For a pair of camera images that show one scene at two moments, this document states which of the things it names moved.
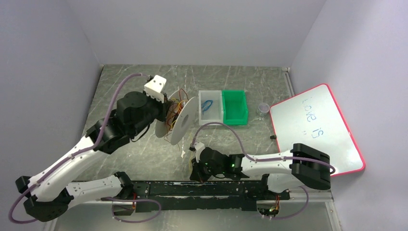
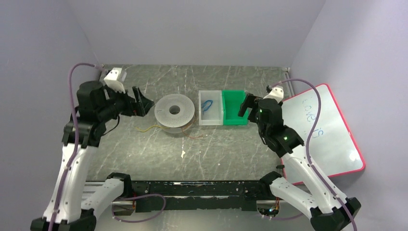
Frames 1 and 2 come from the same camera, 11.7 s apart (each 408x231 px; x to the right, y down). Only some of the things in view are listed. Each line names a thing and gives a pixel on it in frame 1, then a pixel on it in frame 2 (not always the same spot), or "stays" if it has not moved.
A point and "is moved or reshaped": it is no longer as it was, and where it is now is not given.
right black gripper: x=196 y=172 -> x=253 y=106
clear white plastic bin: x=214 y=113 stays
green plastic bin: x=235 y=108 stays
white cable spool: x=181 y=116 is moved or reshaped
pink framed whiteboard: x=312 y=119 stays
